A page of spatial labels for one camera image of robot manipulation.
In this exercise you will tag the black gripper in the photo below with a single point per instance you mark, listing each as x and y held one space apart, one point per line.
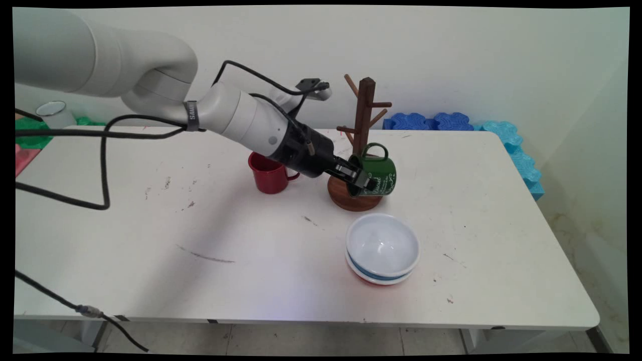
308 153

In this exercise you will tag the red foam mat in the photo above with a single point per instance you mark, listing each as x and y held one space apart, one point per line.
24 159

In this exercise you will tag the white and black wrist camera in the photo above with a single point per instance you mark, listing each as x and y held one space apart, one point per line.
306 93

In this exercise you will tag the white enamel cup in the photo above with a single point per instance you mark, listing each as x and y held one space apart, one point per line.
57 118

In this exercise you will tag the dark wooden mug tree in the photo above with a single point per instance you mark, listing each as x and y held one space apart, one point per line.
365 115

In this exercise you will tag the light blue foam mat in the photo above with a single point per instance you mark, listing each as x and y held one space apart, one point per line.
519 155

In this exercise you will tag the white table leg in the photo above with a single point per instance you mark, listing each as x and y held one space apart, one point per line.
88 335

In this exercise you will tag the dark blue foam mat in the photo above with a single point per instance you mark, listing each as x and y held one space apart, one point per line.
426 122

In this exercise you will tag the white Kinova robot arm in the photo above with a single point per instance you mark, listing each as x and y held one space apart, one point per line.
115 55

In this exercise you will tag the green enamel mug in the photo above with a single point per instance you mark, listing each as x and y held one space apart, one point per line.
383 175

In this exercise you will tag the dark metal table leg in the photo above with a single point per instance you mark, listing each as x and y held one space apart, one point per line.
599 340

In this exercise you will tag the white bowl blue outside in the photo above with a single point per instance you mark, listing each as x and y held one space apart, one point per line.
382 244

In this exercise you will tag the red enamel mug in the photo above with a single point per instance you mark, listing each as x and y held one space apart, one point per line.
268 178

